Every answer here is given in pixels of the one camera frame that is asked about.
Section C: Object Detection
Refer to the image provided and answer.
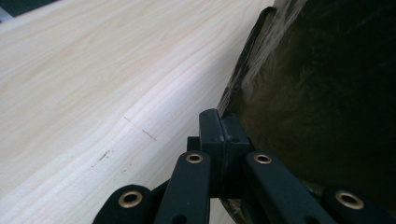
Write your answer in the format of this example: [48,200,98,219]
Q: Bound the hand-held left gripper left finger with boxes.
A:
[186,108,225,199]

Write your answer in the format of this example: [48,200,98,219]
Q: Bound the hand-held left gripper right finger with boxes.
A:
[221,113,253,199]

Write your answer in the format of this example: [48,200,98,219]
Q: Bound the black trash bag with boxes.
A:
[216,0,396,224]

